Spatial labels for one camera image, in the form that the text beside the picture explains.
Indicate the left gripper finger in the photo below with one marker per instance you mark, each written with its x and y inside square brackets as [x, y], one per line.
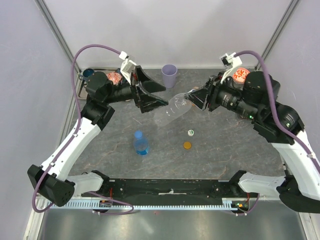
[152, 102]
[147, 83]

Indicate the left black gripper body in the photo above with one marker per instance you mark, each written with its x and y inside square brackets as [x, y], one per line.
[134, 83]

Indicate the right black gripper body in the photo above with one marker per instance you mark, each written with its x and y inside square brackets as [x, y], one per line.
[214, 82]

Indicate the clear bottle blue-white cap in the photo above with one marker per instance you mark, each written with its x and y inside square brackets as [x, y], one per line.
[177, 107]

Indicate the white green bottle cap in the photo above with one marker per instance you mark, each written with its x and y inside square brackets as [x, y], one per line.
[190, 132]

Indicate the orange bottle cap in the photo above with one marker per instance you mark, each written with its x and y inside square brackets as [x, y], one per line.
[187, 145]

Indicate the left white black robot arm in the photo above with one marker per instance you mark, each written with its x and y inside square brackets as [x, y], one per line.
[51, 179]

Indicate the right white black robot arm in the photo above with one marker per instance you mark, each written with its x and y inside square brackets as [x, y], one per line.
[281, 126]

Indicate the blue water bottle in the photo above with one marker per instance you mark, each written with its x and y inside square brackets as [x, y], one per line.
[140, 143]

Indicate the lavender plastic cup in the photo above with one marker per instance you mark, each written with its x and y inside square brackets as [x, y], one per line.
[169, 75]

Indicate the red white floral bowl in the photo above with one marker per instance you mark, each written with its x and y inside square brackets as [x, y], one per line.
[240, 75]

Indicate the red patterned bowl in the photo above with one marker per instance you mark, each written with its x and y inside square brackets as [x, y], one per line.
[115, 78]

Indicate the dark blue teacup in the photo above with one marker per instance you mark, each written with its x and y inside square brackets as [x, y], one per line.
[84, 75]

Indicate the metal tray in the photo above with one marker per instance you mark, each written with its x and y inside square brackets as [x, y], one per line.
[82, 94]

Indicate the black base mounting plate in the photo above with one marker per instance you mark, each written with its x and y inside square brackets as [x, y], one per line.
[172, 192]

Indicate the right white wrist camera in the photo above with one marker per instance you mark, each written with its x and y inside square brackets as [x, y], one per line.
[232, 63]

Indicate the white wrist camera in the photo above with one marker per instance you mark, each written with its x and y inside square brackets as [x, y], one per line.
[232, 63]
[126, 69]

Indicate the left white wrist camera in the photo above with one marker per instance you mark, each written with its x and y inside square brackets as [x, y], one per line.
[126, 69]

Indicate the slotted cable duct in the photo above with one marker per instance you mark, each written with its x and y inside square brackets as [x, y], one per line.
[97, 204]

